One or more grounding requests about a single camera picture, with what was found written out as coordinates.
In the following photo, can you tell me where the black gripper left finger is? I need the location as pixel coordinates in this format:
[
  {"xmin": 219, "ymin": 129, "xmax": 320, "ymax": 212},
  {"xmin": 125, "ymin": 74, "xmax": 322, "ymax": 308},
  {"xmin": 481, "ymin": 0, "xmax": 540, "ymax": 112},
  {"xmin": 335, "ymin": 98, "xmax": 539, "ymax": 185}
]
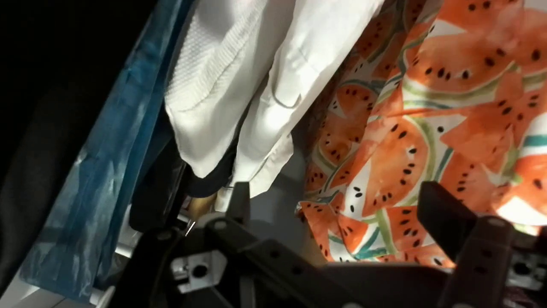
[{"xmin": 205, "ymin": 180, "xmax": 366, "ymax": 308}]

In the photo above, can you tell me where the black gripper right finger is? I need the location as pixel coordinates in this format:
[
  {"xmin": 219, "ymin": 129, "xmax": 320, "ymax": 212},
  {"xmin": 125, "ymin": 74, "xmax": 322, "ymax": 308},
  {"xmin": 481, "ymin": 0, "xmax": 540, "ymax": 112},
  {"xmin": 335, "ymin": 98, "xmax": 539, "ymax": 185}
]
[{"xmin": 417, "ymin": 180, "xmax": 518, "ymax": 308}]

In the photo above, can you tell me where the white shirt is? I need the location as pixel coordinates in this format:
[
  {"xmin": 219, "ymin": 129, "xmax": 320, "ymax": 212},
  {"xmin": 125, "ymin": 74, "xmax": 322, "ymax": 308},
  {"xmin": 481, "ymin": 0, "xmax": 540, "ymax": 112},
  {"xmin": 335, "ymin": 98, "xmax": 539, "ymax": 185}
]
[{"xmin": 163, "ymin": 0, "xmax": 387, "ymax": 199}]

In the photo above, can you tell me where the orange watermelon print shirt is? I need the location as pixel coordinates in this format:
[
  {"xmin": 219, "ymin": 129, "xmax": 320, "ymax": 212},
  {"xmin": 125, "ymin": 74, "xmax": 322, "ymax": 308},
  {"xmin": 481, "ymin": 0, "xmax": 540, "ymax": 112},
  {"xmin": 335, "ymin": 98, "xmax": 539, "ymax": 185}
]
[{"xmin": 294, "ymin": 0, "xmax": 547, "ymax": 271}]

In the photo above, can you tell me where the blue plastic garment bag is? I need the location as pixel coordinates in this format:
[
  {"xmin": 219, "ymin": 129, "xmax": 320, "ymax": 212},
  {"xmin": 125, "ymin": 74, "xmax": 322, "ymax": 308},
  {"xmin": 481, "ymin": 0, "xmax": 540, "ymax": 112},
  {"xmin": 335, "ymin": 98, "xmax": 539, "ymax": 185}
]
[{"xmin": 21, "ymin": 0, "xmax": 199, "ymax": 303}]

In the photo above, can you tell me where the black garment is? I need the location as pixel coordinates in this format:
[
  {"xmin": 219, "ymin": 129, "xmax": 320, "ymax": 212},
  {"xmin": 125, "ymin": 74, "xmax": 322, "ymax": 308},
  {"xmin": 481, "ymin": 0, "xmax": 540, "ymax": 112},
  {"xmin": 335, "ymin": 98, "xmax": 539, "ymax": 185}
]
[{"xmin": 0, "ymin": 0, "xmax": 163, "ymax": 289}]

